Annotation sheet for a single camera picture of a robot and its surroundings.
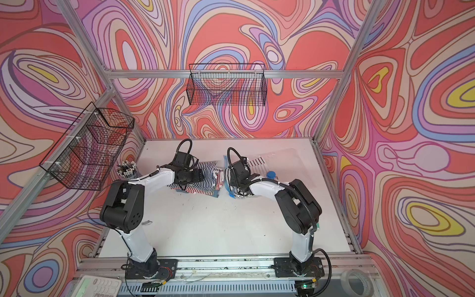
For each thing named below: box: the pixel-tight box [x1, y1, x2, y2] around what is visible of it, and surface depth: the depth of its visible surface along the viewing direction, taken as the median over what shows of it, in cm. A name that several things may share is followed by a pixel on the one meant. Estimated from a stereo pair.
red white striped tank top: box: [184, 181, 224, 196], surface depth 95 cm
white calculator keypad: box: [72, 274, 122, 297], surface depth 70 cm
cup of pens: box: [116, 159, 138, 179], surface depth 86 cm
